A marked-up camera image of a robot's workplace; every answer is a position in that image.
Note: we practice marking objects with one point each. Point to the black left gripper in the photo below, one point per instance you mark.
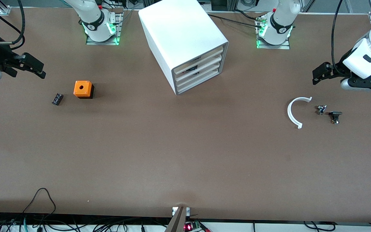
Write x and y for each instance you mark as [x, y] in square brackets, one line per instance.
[342, 66]

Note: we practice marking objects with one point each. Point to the white drawer with button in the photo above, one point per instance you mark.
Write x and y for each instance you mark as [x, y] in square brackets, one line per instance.
[211, 55]

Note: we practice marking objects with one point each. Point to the small black contact block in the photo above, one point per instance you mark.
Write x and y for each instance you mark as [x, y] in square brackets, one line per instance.
[57, 99]

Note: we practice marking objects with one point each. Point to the orange box with hole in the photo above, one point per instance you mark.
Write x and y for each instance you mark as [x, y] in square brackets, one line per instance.
[82, 88]

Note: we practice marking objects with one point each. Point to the red LED circuit board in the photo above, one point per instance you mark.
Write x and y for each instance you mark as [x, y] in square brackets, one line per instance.
[188, 227]

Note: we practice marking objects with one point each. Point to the small metal switch part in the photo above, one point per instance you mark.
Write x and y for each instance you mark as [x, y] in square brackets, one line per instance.
[320, 110]

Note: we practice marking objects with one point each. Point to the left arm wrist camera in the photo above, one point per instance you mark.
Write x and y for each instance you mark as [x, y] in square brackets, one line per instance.
[366, 84]

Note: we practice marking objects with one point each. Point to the small black switch part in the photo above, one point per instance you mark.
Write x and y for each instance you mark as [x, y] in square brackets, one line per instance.
[335, 113]

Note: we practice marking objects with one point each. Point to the white curved plastic bracket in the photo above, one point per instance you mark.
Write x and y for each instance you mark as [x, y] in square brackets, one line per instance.
[289, 113]

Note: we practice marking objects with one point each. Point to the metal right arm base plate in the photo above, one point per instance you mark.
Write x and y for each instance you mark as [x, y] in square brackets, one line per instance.
[101, 43]

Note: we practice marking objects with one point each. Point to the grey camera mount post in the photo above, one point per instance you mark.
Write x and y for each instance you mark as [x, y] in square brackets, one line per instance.
[177, 222]

